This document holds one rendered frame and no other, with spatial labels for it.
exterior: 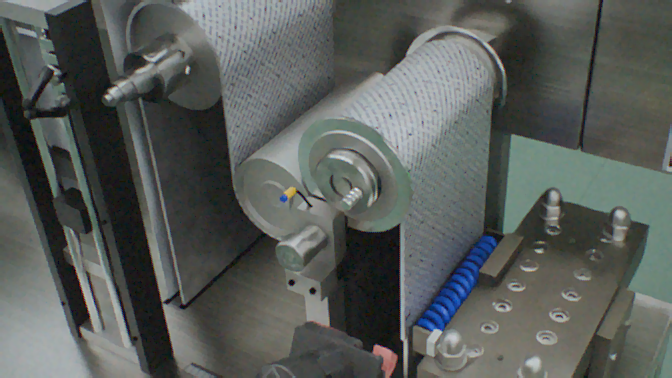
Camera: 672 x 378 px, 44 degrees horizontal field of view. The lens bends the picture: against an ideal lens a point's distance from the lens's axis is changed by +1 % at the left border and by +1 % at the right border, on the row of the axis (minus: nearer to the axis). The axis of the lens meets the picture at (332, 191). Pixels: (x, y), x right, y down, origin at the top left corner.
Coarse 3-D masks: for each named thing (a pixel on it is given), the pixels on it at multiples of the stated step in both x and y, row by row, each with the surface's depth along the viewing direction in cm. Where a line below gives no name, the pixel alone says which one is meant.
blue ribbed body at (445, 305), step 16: (480, 240) 115; (496, 240) 114; (480, 256) 111; (464, 272) 108; (448, 288) 107; (464, 288) 107; (432, 304) 104; (448, 304) 104; (432, 320) 102; (448, 320) 103
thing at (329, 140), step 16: (320, 144) 91; (336, 144) 89; (352, 144) 88; (368, 144) 87; (384, 160) 87; (384, 176) 88; (320, 192) 95; (384, 192) 89; (368, 208) 92; (384, 208) 90
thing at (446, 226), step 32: (480, 160) 107; (448, 192) 100; (480, 192) 111; (416, 224) 94; (448, 224) 104; (480, 224) 115; (416, 256) 97; (448, 256) 107; (416, 288) 100; (416, 320) 103
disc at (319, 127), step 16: (320, 128) 90; (336, 128) 88; (352, 128) 87; (368, 128) 86; (304, 144) 92; (384, 144) 86; (304, 160) 94; (400, 160) 86; (304, 176) 95; (400, 176) 87; (400, 192) 88; (400, 208) 89; (352, 224) 95; (368, 224) 93; (384, 224) 92
